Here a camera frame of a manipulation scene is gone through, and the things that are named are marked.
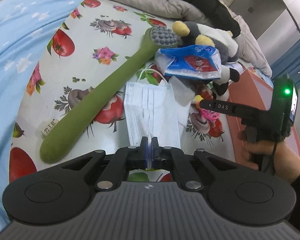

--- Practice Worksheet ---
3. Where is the blue tissue pack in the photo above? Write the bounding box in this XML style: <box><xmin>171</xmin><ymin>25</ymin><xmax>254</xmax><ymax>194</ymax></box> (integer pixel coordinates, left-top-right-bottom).
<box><xmin>154</xmin><ymin>45</ymin><xmax>222</xmax><ymax>80</ymax></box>

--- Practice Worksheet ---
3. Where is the panda plush toy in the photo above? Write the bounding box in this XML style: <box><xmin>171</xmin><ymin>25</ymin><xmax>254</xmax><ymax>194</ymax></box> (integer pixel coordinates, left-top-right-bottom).
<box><xmin>212</xmin><ymin>65</ymin><xmax>240</xmax><ymax>101</ymax></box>

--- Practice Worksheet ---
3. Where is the grey penguin plush toy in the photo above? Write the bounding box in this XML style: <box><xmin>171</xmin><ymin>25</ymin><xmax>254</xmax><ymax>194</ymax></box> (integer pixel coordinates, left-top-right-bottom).
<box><xmin>172</xmin><ymin>21</ymin><xmax>239</xmax><ymax>64</ymax></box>

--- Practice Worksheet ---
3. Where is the blue curtain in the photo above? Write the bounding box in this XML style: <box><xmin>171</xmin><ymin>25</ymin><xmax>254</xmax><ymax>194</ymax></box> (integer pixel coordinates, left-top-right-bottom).
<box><xmin>271</xmin><ymin>40</ymin><xmax>300</xmax><ymax>88</ymax></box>

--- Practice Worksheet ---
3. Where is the grey wall cabinet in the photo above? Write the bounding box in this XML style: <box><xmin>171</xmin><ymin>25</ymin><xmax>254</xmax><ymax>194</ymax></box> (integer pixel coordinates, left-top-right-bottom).
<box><xmin>230</xmin><ymin>0</ymin><xmax>300</xmax><ymax>38</ymax></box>

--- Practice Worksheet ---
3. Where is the light blue bed sheet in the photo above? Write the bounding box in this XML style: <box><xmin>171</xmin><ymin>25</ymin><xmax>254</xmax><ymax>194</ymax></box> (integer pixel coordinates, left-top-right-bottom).
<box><xmin>0</xmin><ymin>0</ymin><xmax>83</xmax><ymax>231</ymax></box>

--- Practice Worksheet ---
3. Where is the clear plastic wrapper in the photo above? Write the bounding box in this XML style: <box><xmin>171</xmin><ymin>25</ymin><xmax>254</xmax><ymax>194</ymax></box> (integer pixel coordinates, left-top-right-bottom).
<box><xmin>168</xmin><ymin>76</ymin><xmax>194</xmax><ymax>107</ymax></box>

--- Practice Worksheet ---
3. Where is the pink cardboard box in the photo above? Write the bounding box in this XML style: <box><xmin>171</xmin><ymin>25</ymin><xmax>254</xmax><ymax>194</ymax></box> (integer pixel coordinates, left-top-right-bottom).
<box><xmin>226</xmin><ymin>70</ymin><xmax>300</xmax><ymax>163</ymax></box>

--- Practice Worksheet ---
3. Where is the beige grey duvet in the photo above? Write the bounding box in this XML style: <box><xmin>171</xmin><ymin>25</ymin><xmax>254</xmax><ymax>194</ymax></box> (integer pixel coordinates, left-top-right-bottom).
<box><xmin>112</xmin><ymin>0</ymin><xmax>272</xmax><ymax>77</ymax></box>

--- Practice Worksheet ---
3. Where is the fruit pattern bed mat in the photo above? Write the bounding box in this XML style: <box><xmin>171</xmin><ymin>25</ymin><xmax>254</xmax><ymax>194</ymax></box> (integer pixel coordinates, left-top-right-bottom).
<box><xmin>8</xmin><ymin>0</ymin><xmax>235</xmax><ymax>181</ymax></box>

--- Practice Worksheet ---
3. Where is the pink yellow small toy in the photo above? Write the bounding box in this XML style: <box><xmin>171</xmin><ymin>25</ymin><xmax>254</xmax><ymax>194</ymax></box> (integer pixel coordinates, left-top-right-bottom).
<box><xmin>192</xmin><ymin>95</ymin><xmax>220</xmax><ymax>122</ymax></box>

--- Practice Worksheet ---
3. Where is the white face mask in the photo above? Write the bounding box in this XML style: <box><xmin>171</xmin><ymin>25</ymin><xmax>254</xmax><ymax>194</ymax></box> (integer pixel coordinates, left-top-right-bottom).
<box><xmin>124</xmin><ymin>75</ymin><xmax>181</xmax><ymax>148</ymax></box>

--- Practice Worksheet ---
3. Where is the person's right hand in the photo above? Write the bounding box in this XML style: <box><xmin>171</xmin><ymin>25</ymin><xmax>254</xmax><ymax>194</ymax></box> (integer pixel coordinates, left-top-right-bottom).
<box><xmin>237</xmin><ymin>129</ymin><xmax>300</xmax><ymax>183</ymax></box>

